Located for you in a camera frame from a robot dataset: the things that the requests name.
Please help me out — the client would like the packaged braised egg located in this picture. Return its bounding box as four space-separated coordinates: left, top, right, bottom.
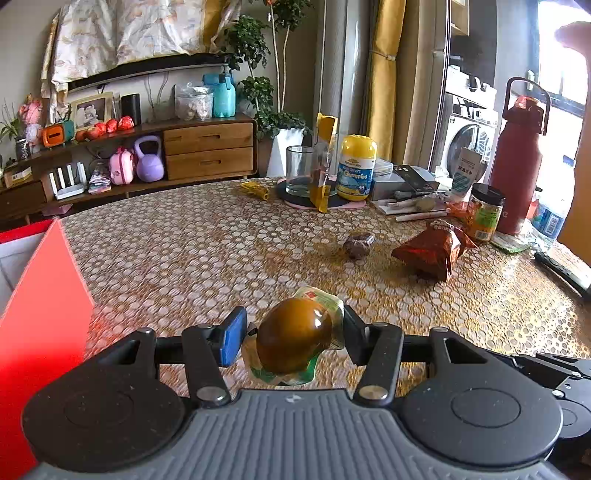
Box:
240 286 345 387

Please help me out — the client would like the small purple brown candy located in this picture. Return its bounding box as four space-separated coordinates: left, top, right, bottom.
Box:
342 232 376 260

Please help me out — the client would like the brown orange snack bag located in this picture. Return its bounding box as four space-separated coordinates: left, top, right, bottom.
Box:
392 219 477 282

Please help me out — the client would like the person's hand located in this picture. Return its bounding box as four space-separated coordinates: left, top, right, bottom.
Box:
555 21 591 62

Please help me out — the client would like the green coaster mat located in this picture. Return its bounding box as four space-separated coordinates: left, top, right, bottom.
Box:
490 232 533 254

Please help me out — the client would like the round dark tray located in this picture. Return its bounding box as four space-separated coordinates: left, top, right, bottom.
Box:
275 176 368 211

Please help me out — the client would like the clear plastic water bottle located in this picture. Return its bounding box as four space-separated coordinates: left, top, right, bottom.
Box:
532 203 565 251

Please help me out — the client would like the stack of books and boxes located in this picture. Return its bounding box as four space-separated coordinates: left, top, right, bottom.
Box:
369 159 452 223

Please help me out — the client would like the red white cardboard box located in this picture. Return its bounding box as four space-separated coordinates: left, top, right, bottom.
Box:
1 219 93 479

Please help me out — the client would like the small yellow wrapped candy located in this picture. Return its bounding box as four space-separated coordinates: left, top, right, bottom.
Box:
239 181 270 201

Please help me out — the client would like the yellow standing snack pouch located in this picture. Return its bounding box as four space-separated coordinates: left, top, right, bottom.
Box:
310 113 338 213

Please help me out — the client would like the yellow lid vitamin bottle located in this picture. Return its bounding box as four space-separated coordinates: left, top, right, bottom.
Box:
337 134 378 202

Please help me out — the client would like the black lid glass jar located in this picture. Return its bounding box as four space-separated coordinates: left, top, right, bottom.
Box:
467 183 506 242

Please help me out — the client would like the purple kettlebell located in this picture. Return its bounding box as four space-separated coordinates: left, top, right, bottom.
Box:
134 135 164 183

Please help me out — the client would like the wooden tv cabinet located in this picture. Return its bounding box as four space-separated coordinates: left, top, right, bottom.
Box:
1 114 257 221

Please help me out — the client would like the pink toy case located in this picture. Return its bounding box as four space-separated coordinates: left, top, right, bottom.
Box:
109 147 136 186

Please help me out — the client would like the drinking glass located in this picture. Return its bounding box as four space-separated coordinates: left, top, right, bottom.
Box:
286 145 314 198

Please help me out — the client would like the white router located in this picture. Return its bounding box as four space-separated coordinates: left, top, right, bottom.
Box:
48 162 88 201

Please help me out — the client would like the red thermos bottle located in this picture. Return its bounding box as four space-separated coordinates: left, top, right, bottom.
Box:
490 76 551 236

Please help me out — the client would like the red apples pile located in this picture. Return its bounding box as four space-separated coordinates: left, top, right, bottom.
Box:
75 116 135 142

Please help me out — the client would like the washing machine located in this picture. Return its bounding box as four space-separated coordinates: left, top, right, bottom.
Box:
431 93 499 187

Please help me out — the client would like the clear plastic bag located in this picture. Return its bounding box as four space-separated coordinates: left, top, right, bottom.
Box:
173 82 213 121

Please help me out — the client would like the teal water jug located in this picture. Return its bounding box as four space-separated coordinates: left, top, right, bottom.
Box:
202 73 236 118

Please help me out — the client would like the black cylinder speaker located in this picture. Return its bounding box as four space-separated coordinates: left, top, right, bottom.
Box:
120 93 142 126

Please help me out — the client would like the orange clock radio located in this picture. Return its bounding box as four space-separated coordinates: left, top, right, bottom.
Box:
42 120 75 149

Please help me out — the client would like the framed photo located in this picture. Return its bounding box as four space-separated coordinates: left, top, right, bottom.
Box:
70 92 113 131

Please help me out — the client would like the pink plush toy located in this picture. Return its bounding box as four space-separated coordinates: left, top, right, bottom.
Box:
18 94 44 153

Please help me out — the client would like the small potted plant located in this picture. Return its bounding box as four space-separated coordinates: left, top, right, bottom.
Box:
1 103 30 161

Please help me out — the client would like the tall potted green tree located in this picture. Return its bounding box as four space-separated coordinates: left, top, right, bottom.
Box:
222 1 312 178

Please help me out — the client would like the standing air conditioner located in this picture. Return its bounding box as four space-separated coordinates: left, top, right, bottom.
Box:
314 0 373 154

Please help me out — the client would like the floral cloth covered tv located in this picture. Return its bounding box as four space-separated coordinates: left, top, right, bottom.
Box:
40 0 240 98

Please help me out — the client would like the yellow curtain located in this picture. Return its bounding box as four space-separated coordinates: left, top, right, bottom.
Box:
366 0 407 161

